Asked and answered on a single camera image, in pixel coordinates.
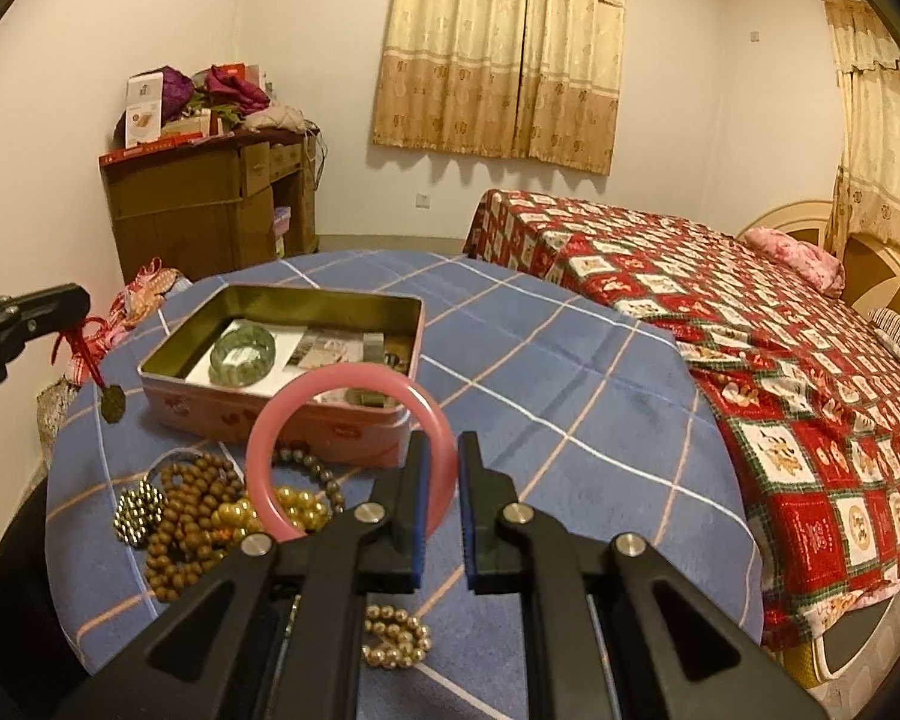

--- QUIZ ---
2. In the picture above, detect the white pearl necklace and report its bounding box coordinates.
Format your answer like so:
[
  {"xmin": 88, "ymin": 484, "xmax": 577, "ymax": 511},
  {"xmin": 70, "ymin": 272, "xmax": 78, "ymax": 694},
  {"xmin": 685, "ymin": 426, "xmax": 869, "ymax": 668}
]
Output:
[{"xmin": 360, "ymin": 601, "xmax": 434, "ymax": 671}]

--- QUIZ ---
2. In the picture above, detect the gold pearl bracelet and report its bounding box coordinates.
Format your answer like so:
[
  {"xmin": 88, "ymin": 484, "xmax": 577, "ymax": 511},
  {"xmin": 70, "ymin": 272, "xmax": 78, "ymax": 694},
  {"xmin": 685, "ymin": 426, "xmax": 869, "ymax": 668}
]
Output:
[{"xmin": 209, "ymin": 484, "xmax": 333, "ymax": 538}]

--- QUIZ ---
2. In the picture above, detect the red cord jade pendant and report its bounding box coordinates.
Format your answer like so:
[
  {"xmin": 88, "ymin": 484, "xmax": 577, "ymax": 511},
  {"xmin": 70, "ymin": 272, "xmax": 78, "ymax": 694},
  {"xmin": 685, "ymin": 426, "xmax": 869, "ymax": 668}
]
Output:
[{"xmin": 52, "ymin": 316, "xmax": 128, "ymax": 424}]

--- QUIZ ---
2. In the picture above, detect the dark stone bead bracelet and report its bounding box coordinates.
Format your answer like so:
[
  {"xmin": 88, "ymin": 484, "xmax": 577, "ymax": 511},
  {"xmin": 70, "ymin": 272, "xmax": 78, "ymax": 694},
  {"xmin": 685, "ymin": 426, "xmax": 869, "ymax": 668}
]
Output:
[{"xmin": 271, "ymin": 445, "xmax": 348, "ymax": 515}]

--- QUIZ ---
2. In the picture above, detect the brown wooden bead bracelet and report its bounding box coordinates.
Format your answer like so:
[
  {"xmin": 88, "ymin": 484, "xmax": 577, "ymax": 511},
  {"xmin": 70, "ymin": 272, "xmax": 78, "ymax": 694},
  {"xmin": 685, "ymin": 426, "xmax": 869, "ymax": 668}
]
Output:
[{"xmin": 142, "ymin": 452, "xmax": 250, "ymax": 605}]

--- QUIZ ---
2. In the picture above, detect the dark metallic bead bracelet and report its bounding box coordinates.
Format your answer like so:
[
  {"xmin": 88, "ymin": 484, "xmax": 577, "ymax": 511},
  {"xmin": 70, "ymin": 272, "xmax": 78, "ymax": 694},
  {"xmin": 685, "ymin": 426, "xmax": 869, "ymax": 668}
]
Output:
[{"xmin": 111, "ymin": 478, "xmax": 169, "ymax": 550}]

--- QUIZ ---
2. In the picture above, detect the thin metal bangle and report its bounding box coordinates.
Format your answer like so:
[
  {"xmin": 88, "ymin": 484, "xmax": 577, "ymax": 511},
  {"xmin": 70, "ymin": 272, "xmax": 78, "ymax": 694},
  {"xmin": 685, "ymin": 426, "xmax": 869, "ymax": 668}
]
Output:
[{"xmin": 144, "ymin": 447, "xmax": 203, "ymax": 486}]

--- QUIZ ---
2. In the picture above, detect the green jade bangle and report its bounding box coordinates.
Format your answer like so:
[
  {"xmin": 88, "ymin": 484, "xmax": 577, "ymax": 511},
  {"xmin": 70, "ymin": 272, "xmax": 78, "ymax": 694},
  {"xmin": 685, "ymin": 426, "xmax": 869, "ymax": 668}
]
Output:
[{"xmin": 209, "ymin": 320, "xmax": 276, "ymax": 388}]

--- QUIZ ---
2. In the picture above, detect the pink bangle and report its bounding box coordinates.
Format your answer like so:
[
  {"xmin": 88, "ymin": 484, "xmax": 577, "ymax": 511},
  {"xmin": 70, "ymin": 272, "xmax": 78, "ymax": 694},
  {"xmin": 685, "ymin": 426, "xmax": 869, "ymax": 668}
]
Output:
[{"xmin": 245, "ymin": 362, "xmax": 458, "ymax": 543}]

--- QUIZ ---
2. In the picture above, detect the silver clip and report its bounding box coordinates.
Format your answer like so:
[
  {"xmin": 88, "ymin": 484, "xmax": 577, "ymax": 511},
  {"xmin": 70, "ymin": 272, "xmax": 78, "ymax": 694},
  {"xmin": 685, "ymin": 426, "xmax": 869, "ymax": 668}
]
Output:
[{"xmin": 346, "ymin": 332, "xmax": 386, "ymax": 408}]

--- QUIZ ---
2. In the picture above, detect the pile of clothes on floor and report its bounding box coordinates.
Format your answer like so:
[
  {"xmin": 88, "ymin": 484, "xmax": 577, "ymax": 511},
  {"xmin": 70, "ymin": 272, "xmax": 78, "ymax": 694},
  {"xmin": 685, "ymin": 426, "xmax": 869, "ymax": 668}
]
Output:
[{"xmin": 37, "ymin": 257, "xmax": 185, "ymax": 461}]

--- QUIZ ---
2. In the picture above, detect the blue plaid tablecloth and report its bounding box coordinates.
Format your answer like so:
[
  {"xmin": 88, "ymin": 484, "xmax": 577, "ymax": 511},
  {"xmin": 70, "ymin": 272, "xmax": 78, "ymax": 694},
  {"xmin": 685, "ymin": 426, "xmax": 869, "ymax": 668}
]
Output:
[{"xmin": 43, "ymin": 248, "xmax": 767, "ymax": 720}]

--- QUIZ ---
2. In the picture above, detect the pink metal tin box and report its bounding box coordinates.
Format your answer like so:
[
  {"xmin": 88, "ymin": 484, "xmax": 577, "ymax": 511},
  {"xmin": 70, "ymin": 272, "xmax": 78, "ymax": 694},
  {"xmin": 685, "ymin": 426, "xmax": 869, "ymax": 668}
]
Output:
[{"xmin": 137, "ymin": 284, "xmax": 425, "ymax": 468}]

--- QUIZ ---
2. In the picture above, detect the brown wooden cabinet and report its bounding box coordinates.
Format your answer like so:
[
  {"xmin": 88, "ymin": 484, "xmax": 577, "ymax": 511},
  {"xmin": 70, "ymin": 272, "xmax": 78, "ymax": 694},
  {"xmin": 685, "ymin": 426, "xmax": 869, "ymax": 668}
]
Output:
[{"xmin": 100, "ymin": 128, "xmax": 320, "ymax": 280}]

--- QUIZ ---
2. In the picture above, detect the long red box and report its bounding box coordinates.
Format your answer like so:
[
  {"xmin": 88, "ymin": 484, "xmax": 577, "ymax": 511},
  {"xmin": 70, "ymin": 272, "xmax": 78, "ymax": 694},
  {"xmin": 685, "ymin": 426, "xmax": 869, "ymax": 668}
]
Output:
[{"xmin": 98, "ymin": 132, "xmax": 203, "ymax": 167}]

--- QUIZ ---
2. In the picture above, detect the white product box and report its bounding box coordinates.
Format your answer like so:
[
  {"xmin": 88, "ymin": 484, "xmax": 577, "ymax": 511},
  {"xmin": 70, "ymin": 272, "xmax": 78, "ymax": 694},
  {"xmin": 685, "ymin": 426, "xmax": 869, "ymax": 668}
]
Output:
[{"xmin": 125, "ymin": 71, "xmax": 164, "ymax": 148}]

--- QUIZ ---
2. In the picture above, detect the paper sheet in tin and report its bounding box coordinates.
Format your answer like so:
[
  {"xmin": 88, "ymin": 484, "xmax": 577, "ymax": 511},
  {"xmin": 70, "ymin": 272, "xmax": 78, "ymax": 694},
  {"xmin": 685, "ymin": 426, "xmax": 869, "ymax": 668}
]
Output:
[{"xmin": 183, "ymin": 319, "xmax": 415, "ymax": 407}]

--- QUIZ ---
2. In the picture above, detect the red patterned bedspread bed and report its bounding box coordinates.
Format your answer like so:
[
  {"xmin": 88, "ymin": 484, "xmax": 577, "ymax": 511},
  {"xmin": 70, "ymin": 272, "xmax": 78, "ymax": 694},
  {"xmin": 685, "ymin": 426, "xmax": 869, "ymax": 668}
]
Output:
[{"xmin": 464, "ymin": 188, "xmax": 900, "ymax": 650}]

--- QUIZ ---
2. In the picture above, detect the purple cloth on cabinet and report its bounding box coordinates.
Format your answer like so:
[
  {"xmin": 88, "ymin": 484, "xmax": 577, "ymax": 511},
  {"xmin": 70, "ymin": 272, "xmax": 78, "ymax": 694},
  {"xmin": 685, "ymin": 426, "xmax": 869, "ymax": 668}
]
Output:
[{"xmin": 205, "ymin": 65, "xmax": 269, "ymax": 117}]

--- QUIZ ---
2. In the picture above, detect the pink pillow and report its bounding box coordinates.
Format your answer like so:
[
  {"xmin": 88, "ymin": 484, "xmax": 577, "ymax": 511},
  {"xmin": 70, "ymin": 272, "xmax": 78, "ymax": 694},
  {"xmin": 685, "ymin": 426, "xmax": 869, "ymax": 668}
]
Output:
[{"xmin": 741, "ymin": 226, "xmax": 845, "ymax": 298}]

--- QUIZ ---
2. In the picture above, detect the cream wooden headboard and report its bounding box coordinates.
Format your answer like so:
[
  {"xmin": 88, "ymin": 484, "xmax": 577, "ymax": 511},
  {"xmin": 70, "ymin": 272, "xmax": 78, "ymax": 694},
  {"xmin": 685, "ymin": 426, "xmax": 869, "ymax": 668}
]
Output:
[{"xmin": 740, "ymin": 200, "xmax": 900, "ymax": 316}]

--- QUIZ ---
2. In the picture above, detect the beige side curtain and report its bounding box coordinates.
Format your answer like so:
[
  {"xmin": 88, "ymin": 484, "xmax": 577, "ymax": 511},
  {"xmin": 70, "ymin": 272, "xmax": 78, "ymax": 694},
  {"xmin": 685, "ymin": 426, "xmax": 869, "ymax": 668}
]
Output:
[{"xmin": 821, "ymin": 0, "xmax": 900, "ymax": 255}]

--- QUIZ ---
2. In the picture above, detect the beige window curtain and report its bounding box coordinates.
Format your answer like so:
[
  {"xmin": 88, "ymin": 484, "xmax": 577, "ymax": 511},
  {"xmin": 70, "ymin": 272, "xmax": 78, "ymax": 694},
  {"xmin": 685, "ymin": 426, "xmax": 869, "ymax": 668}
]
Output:
[{"xmin": 372, "ymin": 0, "xmax": 626, "ymax": 176}]

